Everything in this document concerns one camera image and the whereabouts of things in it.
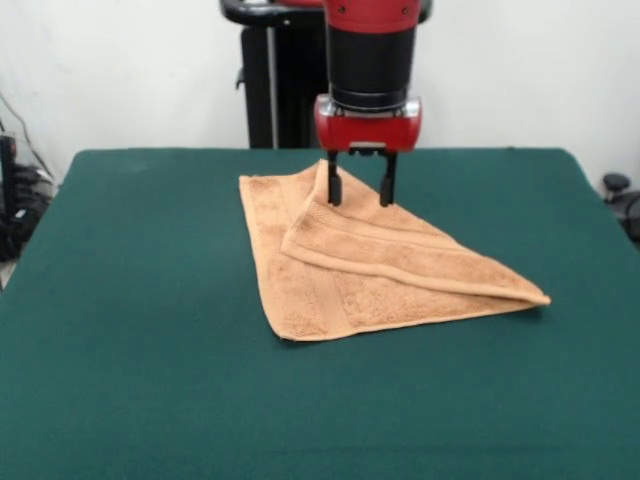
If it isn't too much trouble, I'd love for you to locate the tan terry towel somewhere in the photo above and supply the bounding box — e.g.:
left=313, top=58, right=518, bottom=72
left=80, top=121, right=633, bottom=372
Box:
left=238, top=158, right=552, bottom=344

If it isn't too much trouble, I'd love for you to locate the black upright device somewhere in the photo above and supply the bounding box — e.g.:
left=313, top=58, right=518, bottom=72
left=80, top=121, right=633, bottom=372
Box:
left=0, top=132, right=20, bottom=221

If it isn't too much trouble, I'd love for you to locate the dark green table cloth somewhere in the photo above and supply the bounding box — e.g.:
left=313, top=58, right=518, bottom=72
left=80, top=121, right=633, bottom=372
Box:
left=0, top=146, right=640, bottom=480

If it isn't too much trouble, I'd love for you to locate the black cable heap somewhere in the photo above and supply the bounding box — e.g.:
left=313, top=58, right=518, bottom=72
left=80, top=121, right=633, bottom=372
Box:
left=0, top=164, right=56, bottom=264

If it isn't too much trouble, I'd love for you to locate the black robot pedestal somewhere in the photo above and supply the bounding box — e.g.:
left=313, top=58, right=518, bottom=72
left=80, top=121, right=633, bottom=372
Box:
left=219, top=0, right=434, bottom=150

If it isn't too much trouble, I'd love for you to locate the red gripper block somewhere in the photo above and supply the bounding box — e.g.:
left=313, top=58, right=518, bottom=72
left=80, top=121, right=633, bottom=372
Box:
left=313, top=94, right=424, bottom=208

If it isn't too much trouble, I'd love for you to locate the grey office chair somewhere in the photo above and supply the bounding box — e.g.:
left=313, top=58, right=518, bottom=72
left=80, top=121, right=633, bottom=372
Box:
left=602, top=172, right=640, bottom=236

